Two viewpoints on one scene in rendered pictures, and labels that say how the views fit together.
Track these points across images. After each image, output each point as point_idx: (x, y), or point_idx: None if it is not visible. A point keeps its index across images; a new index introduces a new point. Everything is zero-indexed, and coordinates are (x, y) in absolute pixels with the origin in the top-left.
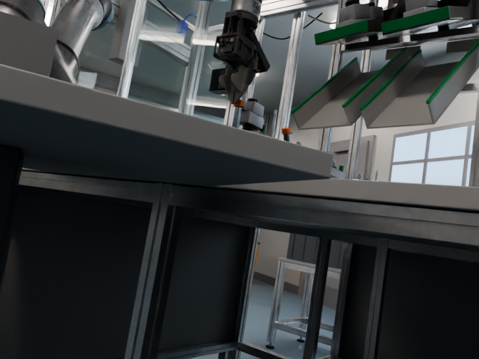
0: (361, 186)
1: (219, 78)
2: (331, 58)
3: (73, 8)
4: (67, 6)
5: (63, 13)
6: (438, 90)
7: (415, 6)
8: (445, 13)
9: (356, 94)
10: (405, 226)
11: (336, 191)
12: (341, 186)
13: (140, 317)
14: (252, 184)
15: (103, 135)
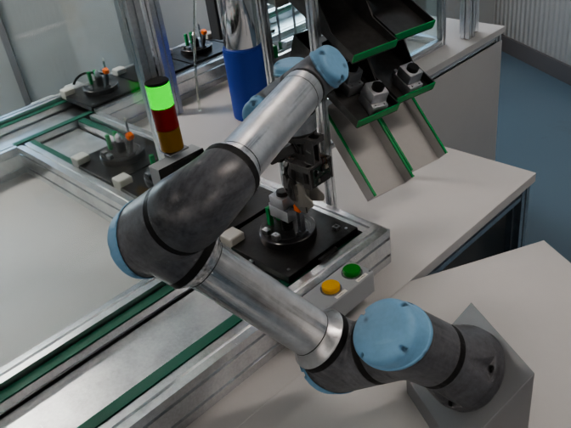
0: (476, 227)
1: (313, 204)
2: (324, 116)
3: (253, 268)
4: (248, 274)
5: (268, 286)
6: (439, 139)
7: (415, 81)
8: (432, 87)
9: (404, 160)
10: (483, 229)
11: (467, 237)
12: (469, 233)
13: None
14: (432, 267)
15: None
